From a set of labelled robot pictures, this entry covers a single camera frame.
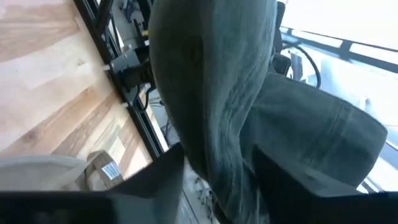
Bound black cable loop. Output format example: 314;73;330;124
281;42;322;90

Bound black clamp bracket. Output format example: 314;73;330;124
107;45;156;105

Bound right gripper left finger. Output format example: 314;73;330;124
107;142;187;224

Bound dark green baseball cap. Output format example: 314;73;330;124
148;0;389;224

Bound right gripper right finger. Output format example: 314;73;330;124
253;147;361;224

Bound tan cap with white label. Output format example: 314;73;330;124
0;150;125;192

